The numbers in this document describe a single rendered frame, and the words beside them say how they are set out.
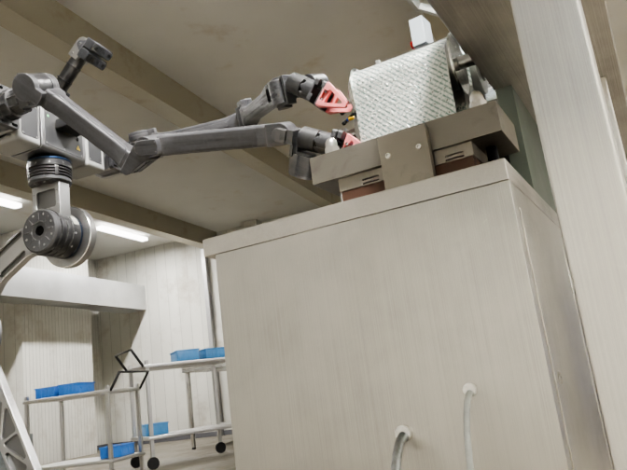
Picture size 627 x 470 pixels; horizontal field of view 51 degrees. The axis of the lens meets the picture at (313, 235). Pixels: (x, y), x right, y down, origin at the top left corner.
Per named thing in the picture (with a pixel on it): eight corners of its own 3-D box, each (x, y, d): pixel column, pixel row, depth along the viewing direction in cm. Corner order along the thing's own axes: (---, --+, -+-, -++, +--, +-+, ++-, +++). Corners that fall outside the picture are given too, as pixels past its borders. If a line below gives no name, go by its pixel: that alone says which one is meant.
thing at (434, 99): (367, 179, 155) (356, 106, 159) (464, 151, 144) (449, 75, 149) (367, 178, 154) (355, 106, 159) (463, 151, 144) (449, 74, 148)
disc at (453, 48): (471, 102, 159) (460, 46, 162) (473, 101, 159) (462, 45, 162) (454, 84, 146) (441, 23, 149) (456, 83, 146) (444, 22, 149)
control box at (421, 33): (417, 56, 225) (412, 30, 227) (435, 48, 221) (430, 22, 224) (408, 48, 219) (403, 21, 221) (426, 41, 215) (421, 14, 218)
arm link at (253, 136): (132, 137, 172) (153, 134, 183) (135, 159, 173) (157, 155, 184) (285, 122, 159) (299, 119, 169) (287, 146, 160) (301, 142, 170)
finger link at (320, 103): (336, 114, 166) (309, 102, 171) (349, 123, 173) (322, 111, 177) (349, 89, 166) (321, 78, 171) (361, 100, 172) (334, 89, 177)
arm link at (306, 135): (295, 125, 162) (308, 125, 167) (291, 152, 164) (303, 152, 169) (318, 131, 159) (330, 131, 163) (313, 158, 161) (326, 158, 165)
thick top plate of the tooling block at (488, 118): (345, 199, 152) (341, 174, 154) (520, 151, 134) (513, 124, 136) (313, 185, 138) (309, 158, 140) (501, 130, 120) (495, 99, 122)
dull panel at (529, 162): (609, 279, 333) (599, 233, 338) (617, 278, 331) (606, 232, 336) (516, 193, 139) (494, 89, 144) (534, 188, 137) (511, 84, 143)
